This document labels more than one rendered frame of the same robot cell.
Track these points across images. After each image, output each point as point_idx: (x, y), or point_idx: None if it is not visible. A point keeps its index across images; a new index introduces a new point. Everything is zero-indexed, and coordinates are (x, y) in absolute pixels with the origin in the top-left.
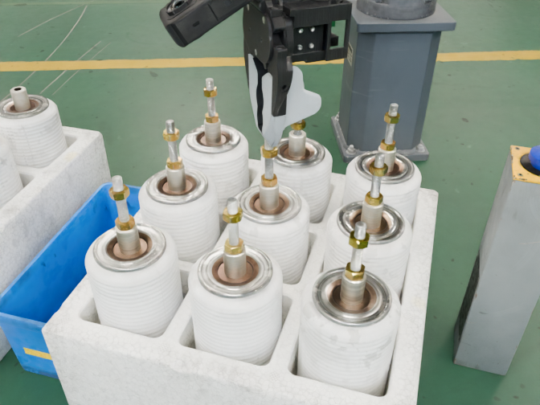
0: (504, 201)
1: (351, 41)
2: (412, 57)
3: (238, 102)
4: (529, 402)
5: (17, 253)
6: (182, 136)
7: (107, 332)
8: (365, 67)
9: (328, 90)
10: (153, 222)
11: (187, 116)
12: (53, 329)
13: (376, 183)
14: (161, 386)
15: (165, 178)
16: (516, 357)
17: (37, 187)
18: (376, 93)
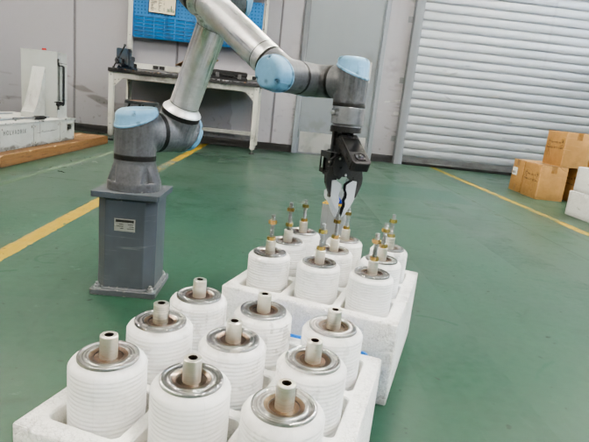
0: (341, 217)
1: (127, 216)
2: (163, 212)
3: (5, 323)
4: None
5: None
6: (50, 356)
7: (393, 311)
8: (152, 226)
9: (30, 285)
10: (336, 279)
11: (5, 351)
12: (396, 323)
13: (349, 219)
14: (403, 320)
15: (313, 263)
16: None
17: None
18: (157, 241)
